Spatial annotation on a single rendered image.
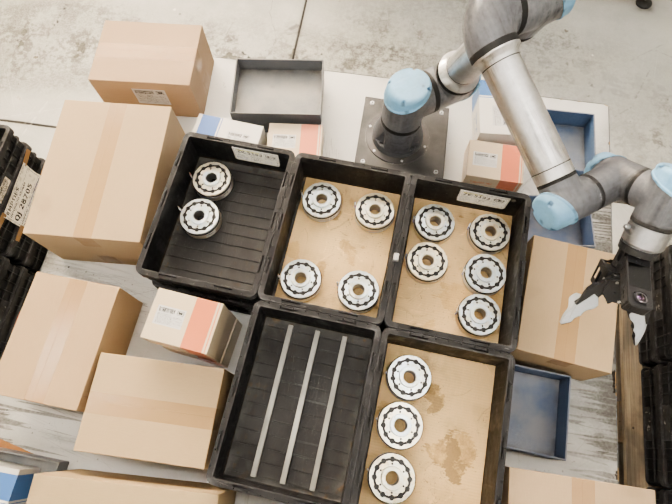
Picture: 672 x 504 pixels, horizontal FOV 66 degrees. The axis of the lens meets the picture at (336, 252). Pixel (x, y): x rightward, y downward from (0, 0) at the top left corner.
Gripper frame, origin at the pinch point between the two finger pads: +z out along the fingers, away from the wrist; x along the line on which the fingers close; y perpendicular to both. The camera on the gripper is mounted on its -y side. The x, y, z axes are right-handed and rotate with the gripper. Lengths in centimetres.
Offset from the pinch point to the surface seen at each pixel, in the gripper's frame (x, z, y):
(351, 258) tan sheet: 54, 9, 22
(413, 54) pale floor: 59, -30, 181
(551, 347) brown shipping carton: 2.3, 12.8, 12.8
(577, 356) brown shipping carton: -3.8, 13.0, 12.5
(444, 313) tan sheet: 27.7, 14.0, 16.5
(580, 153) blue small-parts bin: -3, -22, 70
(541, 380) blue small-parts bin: -2.0, 27.4, 20.1
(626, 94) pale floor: -44, -34, 183
